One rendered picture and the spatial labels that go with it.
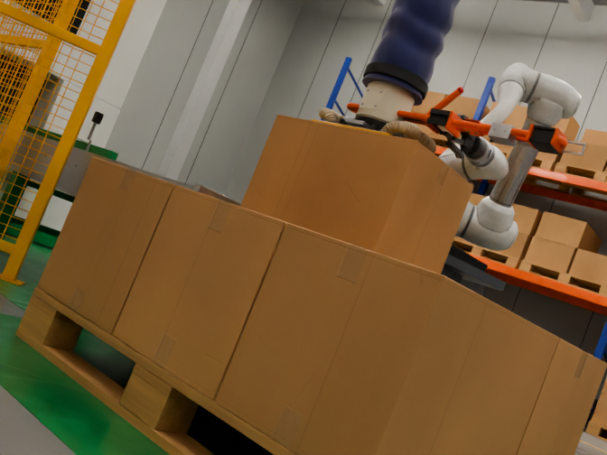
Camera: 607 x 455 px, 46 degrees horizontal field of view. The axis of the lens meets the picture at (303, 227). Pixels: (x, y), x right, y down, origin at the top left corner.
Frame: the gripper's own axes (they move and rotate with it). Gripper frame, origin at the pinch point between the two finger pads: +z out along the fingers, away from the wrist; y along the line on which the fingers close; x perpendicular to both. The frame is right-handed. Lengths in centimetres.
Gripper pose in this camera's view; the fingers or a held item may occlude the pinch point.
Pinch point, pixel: (448, 124)
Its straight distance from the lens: 233.3
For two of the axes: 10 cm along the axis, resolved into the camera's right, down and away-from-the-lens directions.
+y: -3.8, 9.2, -0.7
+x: -7.1, -2.3, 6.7
